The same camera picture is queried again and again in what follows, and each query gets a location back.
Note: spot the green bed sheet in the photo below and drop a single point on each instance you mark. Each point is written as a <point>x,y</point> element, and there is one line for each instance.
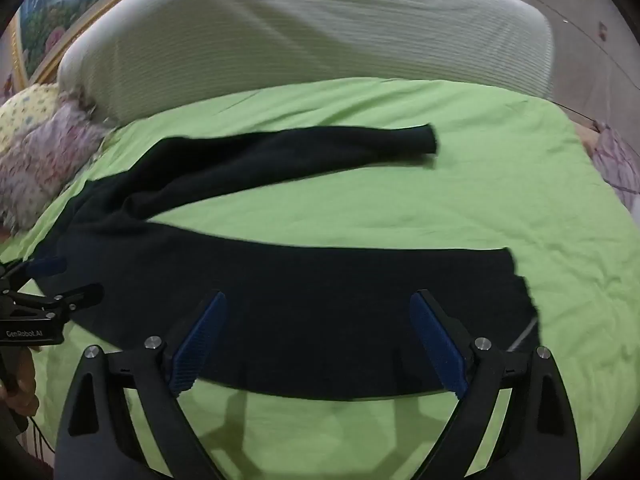
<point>400,200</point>

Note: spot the yellow floral pillow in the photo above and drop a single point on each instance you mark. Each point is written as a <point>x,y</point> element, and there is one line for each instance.
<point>25,110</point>

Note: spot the framed floral painting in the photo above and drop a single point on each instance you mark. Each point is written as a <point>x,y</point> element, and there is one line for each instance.
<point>55,20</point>

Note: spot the pink floral pillow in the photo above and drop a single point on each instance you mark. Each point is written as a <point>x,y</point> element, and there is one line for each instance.
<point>45,170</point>

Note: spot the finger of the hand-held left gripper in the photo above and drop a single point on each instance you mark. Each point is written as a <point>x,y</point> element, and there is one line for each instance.
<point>75,296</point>
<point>47,266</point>

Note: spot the black pants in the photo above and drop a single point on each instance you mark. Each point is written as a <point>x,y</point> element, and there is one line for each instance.
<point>300,300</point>

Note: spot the person's left hand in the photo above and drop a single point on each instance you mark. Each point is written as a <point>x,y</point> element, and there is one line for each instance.
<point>22,385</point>

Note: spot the pink floral cloth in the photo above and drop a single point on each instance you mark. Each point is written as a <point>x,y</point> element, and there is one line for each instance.
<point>617,160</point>

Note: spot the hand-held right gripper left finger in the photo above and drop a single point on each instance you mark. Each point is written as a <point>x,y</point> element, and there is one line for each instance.
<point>197,345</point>

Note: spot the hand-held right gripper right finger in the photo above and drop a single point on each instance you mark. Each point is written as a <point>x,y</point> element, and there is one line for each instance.
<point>437,345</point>

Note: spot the white striped headboard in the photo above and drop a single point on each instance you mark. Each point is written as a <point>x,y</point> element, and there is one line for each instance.
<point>300,25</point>

